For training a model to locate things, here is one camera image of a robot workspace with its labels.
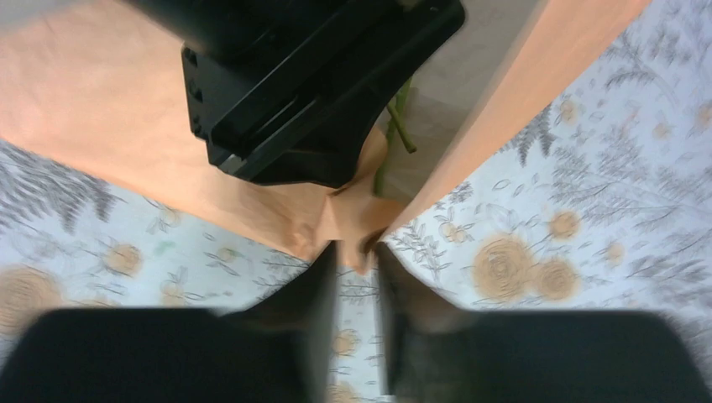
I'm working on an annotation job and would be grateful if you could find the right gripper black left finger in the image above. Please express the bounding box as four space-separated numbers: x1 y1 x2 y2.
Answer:
222 241 338 402

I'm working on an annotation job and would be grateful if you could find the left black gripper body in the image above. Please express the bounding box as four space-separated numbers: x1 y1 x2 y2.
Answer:
134 1 466 188

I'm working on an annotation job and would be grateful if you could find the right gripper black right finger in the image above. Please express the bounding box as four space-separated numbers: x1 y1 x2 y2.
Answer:
375 243 479 402

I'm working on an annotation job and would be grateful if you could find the pink fake flower bunch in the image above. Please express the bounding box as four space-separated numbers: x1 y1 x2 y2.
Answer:
373 77 417 196

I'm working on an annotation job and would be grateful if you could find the tan wrapping paper sheet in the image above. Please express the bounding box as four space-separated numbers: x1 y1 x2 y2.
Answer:
1 1 646 271

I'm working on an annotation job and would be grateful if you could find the floral patterned table mat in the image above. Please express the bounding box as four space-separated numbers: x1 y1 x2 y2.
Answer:
1 1 711 400

